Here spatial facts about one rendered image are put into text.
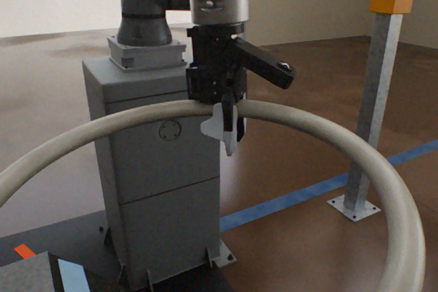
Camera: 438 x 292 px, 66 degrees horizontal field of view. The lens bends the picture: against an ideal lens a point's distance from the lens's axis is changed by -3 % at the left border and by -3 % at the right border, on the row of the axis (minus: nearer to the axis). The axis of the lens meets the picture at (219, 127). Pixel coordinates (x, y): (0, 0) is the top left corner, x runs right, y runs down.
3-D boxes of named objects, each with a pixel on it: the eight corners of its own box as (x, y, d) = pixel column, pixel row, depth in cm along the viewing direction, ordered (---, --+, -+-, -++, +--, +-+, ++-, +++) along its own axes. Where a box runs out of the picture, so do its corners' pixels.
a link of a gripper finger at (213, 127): (204, 152, 60) (204, 100, 59) (237, 156, 59) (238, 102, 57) (197, 157, 58) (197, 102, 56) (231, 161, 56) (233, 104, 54)
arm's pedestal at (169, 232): (96, 230, 168) (65, 57, 133) (189, 202, 190) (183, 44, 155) (123, 308, 128) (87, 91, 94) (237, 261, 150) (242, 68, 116)
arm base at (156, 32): (108, 38, 122) (105, 9, 118) (155, 34, 134) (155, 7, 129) (132, 48, 109) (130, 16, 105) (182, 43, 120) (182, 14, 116)
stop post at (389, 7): (380, 211, 181) (429, -8, 137) (354, 223, 173) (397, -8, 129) (352, 192, 197) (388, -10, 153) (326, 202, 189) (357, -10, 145)
